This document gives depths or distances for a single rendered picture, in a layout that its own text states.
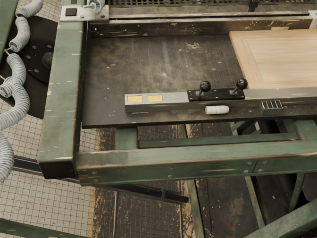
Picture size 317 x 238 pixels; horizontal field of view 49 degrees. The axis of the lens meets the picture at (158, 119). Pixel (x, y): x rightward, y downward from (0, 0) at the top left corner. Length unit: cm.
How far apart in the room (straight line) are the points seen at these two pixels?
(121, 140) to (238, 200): 209
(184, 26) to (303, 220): 99
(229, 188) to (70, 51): 228
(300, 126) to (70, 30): 93
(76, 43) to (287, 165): 85
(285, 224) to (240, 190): 143
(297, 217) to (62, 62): 120
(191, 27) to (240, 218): 197
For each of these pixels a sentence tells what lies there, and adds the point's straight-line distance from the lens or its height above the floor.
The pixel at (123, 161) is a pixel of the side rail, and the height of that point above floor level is 174.
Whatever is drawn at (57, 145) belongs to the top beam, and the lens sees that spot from 105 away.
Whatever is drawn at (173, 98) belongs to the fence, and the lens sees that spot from 123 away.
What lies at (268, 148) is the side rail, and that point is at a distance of 115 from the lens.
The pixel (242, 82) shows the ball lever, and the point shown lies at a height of 146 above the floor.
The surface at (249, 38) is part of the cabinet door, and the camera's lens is 158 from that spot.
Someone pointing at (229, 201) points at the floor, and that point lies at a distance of 325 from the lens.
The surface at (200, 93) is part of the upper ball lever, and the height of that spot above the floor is 151.
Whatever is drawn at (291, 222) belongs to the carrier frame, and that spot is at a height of 79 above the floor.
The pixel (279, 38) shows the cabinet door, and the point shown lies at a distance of 163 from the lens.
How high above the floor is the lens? 216
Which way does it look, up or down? 27 degrees down
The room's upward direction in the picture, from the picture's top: 72 degrees counter-clockwise
